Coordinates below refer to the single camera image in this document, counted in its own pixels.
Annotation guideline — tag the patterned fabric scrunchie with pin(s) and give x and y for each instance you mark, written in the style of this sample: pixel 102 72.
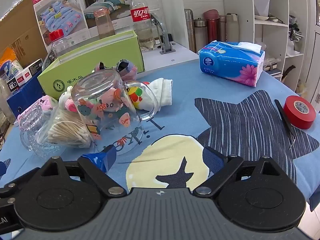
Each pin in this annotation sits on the patterned fabric scrunchie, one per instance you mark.
pixel 127 70

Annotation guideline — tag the red thermos bottle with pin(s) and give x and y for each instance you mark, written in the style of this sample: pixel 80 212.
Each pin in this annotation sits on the red thermos bottle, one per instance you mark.
pixel 212 27

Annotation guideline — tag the blue tissue pack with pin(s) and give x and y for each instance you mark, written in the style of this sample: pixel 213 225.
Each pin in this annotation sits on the blue tissue pack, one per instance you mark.
pixel 230 62

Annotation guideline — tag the cola bottle with red label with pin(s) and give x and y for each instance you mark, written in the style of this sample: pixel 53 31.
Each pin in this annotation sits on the cola bottle with red label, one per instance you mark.
pixel 141 17

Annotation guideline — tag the brown cardboard box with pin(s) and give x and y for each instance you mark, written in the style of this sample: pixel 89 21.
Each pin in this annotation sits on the brown cardboard box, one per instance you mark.
pixel 20 30

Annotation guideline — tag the white shelf unit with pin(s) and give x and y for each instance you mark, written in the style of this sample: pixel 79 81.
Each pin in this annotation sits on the white shelf unit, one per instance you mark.
pixel 280 42

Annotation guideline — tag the pink lid glass bottle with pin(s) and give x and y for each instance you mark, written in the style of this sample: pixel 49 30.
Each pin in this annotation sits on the pink lid glass bottle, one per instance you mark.
pixel 105 25

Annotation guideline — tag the textured glass cup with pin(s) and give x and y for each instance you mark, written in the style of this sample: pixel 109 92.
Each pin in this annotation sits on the textured glass cup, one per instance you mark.
pixel 32 130

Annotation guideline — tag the bag of cotton swabs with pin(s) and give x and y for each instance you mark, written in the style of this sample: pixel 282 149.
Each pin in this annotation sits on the bag of cotton swabs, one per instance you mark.
pixel 65 130

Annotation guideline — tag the blue machine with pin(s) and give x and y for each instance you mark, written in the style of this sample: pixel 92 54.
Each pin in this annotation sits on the blue machine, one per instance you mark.
pixel 25 97

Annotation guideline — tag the grey green thermos bottle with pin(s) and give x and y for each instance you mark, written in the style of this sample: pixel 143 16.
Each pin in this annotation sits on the grey green thermos bottle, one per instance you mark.
pixel 232 27

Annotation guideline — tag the white base board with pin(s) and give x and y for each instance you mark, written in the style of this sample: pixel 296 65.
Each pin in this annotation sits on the white base board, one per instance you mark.
pixel 175 57

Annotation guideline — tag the orange bag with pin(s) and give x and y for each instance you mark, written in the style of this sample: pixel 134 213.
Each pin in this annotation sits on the orange bag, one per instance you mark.
pixel 7 55

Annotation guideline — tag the clear jar with black lid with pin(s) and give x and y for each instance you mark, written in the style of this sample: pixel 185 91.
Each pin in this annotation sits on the clear jar with black lid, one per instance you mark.
pixel 5 100

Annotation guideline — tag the white blue wipes pack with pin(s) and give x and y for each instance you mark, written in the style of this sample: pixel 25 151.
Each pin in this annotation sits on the white blue wipes pack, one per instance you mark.
pixel 11 68

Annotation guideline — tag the black tweezers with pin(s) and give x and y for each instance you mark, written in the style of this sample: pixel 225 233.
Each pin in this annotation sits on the black tweezers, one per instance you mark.
pixel 283 117

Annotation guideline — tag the red tape roll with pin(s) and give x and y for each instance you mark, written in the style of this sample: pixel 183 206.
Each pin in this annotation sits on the red tape roll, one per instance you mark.
pixel 298 112

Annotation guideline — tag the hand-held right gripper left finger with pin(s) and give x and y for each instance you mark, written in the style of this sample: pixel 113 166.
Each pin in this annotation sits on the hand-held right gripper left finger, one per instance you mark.
pixel 98 160

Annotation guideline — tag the silver thermos bottle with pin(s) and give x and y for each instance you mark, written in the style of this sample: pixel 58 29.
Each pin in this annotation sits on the silver thermos bottle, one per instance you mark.
pixel 190 30

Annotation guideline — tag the pink pocket tissue packet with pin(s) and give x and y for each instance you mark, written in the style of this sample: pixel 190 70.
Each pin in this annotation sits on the pink pocket tissue packet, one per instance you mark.
pixel 37 107

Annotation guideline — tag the white black pen box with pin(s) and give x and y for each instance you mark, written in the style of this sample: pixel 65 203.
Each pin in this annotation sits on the white black pen box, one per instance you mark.
pixel 32 68
pixel 13 82

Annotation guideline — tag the white rabbit plush toy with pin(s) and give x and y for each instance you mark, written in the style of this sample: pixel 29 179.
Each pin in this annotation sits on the white rabbit plush toy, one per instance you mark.
pixel 66 100

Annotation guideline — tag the white sock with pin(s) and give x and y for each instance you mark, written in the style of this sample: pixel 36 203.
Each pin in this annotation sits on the white sock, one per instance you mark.
pixel 162 92

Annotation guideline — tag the pink pig plush toy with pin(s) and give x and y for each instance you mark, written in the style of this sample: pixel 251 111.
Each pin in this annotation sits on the pink pig plush toy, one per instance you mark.
pixel 111 100

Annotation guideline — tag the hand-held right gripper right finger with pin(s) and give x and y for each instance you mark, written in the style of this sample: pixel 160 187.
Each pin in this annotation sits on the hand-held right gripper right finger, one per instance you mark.
pixel 212 162

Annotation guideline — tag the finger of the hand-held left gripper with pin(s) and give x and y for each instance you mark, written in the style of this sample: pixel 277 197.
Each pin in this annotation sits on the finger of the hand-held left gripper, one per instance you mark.
pixel 7 192

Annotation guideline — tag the printed glass mug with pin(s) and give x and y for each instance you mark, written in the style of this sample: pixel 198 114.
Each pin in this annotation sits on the printed glass mug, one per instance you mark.
pixel 105 120

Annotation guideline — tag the green cardboard box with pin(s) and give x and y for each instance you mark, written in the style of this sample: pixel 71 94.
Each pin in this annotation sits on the green cardboard box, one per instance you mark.
pixel 82 60

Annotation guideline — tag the red lid plastic jar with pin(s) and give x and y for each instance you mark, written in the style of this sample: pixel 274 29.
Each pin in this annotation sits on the red lid plastic jar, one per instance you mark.
pixel 58 42

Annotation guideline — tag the yellow plush toy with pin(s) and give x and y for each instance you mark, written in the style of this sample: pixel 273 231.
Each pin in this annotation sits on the yellow plush toy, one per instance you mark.
pixel 136 97

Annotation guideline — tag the slim beige thermos bottle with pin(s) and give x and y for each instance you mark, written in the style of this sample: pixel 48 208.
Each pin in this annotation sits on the slim beige thermos bottle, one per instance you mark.
pixel 222 28

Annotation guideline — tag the blue printed tablecloth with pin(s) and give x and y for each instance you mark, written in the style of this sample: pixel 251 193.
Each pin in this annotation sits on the blue printed tablecloth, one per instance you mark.
pixel 180 97

